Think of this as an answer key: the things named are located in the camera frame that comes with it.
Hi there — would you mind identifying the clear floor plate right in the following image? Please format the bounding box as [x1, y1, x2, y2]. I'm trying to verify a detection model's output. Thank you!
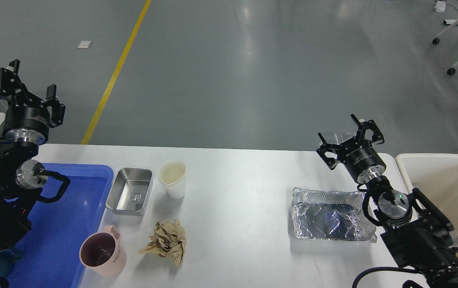
[339, 132, 356, 142]

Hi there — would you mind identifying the blue plastic tray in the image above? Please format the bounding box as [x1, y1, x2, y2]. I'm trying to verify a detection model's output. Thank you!
[7, 163, 114, 288]

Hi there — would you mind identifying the stainless steel rectangular tray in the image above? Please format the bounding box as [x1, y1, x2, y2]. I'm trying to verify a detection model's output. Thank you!
[105, 168, 153, 216]

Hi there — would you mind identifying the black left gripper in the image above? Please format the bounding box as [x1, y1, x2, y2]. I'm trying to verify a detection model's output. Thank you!
[0, 60, 65, 144]

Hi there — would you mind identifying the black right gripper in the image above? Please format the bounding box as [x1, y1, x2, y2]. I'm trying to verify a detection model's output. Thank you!
[317, 114, 387, 184]

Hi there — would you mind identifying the crumpled brown paper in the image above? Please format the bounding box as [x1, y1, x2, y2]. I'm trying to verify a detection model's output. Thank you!
[138, 219, 187, 267]

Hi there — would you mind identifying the clear floor plate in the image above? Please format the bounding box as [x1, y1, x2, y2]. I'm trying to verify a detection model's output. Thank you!
[319, 132, 347, 145]
[339, 132, 356, 142]

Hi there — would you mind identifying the white paper cup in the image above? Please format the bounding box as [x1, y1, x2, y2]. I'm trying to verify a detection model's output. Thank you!
[158, 159, 187, 199]

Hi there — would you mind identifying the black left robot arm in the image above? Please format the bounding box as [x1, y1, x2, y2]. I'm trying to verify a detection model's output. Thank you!
[0, 60, 70, 251]

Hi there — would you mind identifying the aluminium foil container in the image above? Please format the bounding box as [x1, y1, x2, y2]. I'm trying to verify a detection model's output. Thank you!
[291, 187, 377, 244]

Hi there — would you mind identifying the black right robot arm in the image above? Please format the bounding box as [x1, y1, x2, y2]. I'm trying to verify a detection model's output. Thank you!
[317, 114, 458, 288]

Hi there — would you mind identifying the clear floor plate left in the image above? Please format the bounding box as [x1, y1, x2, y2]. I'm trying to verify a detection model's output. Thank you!
[319, 132, 347, 145]

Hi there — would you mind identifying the pink ceramic mug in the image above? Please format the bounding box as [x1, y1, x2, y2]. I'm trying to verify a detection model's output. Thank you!
[79, 225, 127, 277]

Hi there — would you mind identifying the foil container in bin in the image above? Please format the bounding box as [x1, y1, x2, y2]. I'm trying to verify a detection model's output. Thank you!
[450, 231, 458, 247]

